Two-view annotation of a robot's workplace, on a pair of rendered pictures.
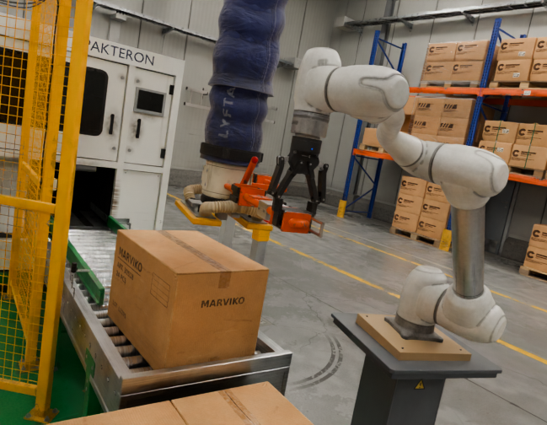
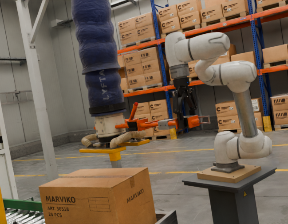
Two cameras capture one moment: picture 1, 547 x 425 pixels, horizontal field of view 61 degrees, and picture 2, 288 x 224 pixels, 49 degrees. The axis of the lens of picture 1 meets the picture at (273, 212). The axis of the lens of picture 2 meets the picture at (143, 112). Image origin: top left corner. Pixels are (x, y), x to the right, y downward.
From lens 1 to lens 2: 0.67 m
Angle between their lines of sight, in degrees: 20
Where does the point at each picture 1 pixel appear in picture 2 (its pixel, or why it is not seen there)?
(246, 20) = (99, 31)
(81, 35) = not seen: outside the picture
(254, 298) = (147, 186)
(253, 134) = (120, 92)
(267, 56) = (114, 47)
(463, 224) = (242, 100)
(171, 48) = not seen: outside the picture
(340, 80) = (196, 44)
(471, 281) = (252, 127)
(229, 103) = (103, 79)
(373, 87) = (217, 42)
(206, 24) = not seen: outside the picture
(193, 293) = (122, 196)
